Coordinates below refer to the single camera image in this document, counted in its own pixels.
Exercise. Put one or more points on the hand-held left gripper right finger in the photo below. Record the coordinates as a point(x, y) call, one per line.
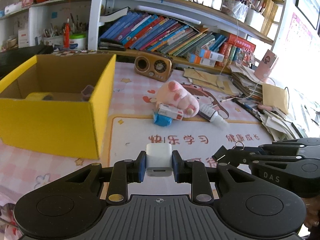
point(176, 166)

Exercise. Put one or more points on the white wipes pack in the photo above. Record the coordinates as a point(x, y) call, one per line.
point(13, 8)

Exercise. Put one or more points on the white charger adapter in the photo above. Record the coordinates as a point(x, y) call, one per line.
point(158, 157)

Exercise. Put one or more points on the white storage container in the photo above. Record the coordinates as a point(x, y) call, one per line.
point(255, 18)

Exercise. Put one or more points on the pile of papers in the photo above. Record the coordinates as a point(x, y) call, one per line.
point(280, 125)

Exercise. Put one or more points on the black framed mirror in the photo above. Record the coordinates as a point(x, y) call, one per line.
point(206, 0)

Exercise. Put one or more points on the flat brown paper sheets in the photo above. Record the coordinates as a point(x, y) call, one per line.
point(207, 78)

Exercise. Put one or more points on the small white red box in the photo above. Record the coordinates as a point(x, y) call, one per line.
point(170, 111)

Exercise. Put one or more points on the pink card box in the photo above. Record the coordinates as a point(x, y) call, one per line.
point(266, 62)

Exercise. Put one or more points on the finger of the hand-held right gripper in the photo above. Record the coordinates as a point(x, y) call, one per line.
point(255, 156)
point(295, 147)

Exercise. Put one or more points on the white box red label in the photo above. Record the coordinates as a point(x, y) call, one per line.
point(23, 38)

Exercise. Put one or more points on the white jar green lid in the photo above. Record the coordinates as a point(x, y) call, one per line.
point(78, 42)

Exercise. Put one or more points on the brown retro radio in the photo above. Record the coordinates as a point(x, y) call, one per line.
point(152, 67)

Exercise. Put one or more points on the black framed picture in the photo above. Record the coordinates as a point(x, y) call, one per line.
point(310, 2)

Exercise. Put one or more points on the yellow cardboard box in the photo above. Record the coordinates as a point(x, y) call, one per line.
point(50, 127)

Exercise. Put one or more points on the black keyboard piano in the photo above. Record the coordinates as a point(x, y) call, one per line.
point(15, 60)

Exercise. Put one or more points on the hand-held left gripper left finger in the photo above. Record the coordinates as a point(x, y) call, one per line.
point(142, 166)

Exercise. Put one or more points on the pink wall poster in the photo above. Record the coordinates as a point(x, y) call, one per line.
point(300, 30)

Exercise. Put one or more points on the white glue bottle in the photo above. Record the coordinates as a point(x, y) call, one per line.
point(211, 113)

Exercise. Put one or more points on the printed white desk mat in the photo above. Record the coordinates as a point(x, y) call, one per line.
point(130, 135)

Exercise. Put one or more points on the black binder clip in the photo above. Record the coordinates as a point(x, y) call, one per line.
point(222, 153)

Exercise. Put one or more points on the row of slanted books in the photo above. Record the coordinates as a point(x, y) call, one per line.
point(155, 32)

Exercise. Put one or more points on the pink patterned bag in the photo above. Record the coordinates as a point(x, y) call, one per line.
point(7, 217)

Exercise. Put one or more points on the yellow tape roll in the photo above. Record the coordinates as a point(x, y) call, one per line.
point(35, 96)

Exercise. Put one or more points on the red book set box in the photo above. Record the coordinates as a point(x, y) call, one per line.
point(237, 45)

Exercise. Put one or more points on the black pen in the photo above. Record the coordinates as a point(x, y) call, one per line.
point(247, 108)

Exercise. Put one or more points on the pink plush pig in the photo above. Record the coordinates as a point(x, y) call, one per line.
point(177, 95)

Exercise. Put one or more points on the pen holder with pens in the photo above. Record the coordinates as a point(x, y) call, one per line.
point(53, 40)

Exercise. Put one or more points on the white bookshelf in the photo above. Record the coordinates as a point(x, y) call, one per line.
point(96, 17)

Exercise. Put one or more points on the small blue packet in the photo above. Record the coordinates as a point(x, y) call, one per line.
point(162, 120)

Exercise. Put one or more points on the brown paper envelope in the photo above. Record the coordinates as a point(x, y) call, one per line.
point(275, 96)

